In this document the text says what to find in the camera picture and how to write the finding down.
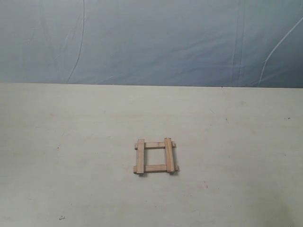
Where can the blue-grey backdrop cloth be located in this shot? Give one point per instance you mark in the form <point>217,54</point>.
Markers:
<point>208,43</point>

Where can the plain wooden stick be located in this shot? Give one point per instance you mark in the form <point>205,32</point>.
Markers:
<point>169,155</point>
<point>140,157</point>

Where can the wooden stick with holes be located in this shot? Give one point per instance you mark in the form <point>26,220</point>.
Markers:
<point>162,168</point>
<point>155,145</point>

